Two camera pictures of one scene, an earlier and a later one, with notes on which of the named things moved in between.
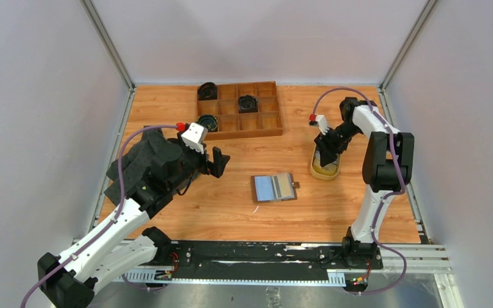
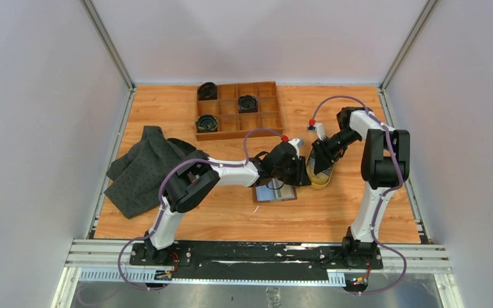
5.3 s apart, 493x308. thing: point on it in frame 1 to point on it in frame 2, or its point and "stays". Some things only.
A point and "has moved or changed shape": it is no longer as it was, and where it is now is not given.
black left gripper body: [193, 160] to [292, 173]
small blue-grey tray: [279, 187] stays
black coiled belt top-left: [207, 91] stays
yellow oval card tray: [328, 172] has moved or changed shape
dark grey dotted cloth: [153, 151] stays
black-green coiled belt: [208, 122] stays
